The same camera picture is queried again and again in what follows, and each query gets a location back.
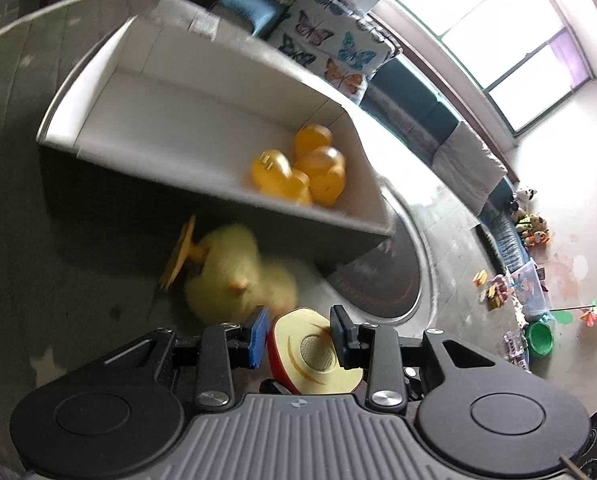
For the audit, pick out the red half apple toy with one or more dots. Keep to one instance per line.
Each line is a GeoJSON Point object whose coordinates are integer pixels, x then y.
{"type": "Point", "coordinates": [303, 357]}

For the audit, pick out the white and grey cardboard box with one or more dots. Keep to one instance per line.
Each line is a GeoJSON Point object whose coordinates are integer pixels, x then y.
{"type": "Point", "coordinates": [178, 110]}

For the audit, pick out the green framed window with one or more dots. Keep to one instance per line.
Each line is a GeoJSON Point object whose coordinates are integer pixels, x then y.
{"type": "Point", "coordinates": [503, 35]}

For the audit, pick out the round black cooker plate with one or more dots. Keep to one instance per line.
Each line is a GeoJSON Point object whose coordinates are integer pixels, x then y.
{"type": "Point", "coordinates": [393, 280]}

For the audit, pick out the clear plastic storage box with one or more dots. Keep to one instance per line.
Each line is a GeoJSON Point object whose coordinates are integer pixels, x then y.
{"type": "Point", "coordinates": [530, 290]}

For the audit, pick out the purple curtain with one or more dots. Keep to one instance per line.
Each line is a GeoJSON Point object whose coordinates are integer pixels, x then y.
{"type": "Point", "coordinates": [573, 57]}

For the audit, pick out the teal sofa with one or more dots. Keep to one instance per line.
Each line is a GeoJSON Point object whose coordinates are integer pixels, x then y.
{"type": "Point", "coordinates": [428, 115]}

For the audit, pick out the large butterfly print pillow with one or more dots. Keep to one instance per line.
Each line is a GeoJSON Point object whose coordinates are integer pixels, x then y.
{"type": "Point", "coordinates": [328, 35]}

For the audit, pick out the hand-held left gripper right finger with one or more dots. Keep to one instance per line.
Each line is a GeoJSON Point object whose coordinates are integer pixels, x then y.
{"type": "Point", "coordinates": [341, 336]}

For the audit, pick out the yellow plush duck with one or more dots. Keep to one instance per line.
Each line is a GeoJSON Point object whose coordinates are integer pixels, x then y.
{"type": "Point", "coordinates": [228, 265]}

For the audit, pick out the yellow rubber ducks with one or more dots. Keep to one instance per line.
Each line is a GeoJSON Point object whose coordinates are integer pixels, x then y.
{"type": "Point", "coordinates": [323, 170]}

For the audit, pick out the pink toy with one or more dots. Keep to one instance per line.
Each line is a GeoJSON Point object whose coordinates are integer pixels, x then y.
{"type": "Point", "coordinates": [500, 285]}

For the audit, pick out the colourful pinwheel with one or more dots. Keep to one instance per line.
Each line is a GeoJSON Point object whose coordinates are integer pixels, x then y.
{"type": "Point", "coordinates": [590, 315]}

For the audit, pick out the pile of plush toys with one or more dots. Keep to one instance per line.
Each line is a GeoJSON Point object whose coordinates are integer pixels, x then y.
{"type": "Point", "coordinates": [530, 220]}

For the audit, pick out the green plastic pot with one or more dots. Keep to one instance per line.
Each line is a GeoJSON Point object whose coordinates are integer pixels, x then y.
{"type": "Point", "coordinates": [539, 339]}

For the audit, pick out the grey sofa cushion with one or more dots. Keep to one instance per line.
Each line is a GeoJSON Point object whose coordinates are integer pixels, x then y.
{"type": "Point", "coordinates": [471, 165]}

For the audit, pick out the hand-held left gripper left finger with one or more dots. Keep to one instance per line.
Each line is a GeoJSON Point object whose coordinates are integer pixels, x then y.
{"type": "Point", "coordinates": [258, 336]}

